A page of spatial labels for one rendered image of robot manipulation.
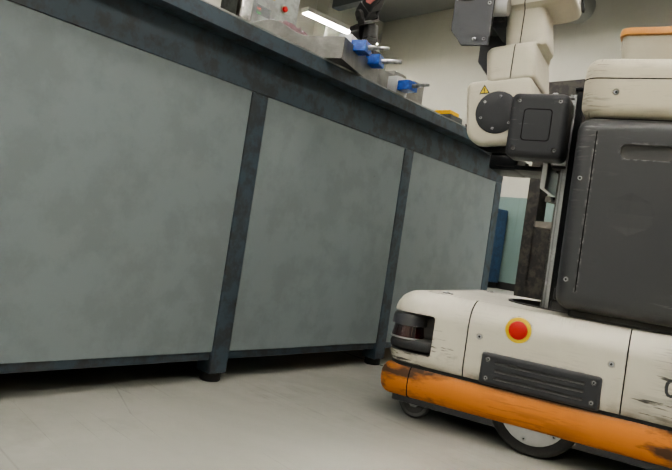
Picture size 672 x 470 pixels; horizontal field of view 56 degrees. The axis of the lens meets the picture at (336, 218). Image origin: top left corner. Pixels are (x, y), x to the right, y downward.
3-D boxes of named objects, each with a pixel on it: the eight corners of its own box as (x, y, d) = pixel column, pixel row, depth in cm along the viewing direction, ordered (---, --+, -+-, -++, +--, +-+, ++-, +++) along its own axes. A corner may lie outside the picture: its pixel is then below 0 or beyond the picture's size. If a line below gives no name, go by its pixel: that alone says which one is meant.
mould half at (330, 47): (376, 88, 177) (381, 49, 177) (341, 58, 153) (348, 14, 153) (225, 80, 196) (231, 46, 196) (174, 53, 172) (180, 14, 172)
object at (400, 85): (432, 96, 177) (435, 77, 177) (422, 92, 173) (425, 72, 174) (396, 99, 186) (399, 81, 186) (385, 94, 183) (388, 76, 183)
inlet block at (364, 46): (390, 62, 159) (393, 41, 159) (384, 55, 155) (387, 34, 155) (343, 60, 164) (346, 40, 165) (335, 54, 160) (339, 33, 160)
